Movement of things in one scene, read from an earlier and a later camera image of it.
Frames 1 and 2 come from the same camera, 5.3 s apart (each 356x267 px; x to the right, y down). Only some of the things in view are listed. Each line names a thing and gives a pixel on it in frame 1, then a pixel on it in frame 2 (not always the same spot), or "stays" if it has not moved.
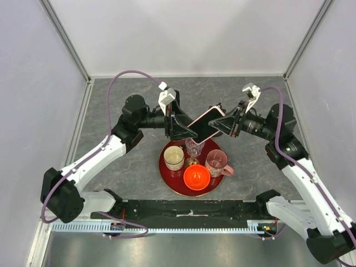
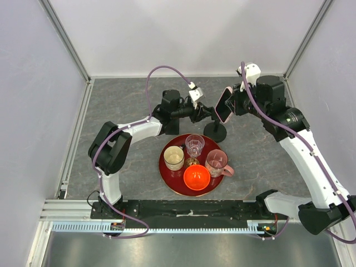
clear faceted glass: x=193 y=149 stays
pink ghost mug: x=216 y=161 stays
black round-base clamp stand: x=223 y=110 to x=216 y=129
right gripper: x=231 y=122 to x=234 y=102
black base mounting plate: x=192 y=211 stays
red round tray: x=185 y=175 stays
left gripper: x=172 y=128 to x=199 y=113
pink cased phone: x=201 y=127 to x=223 y=112
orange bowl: x=196 y=177 stays
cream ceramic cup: x=173 y=156 stays
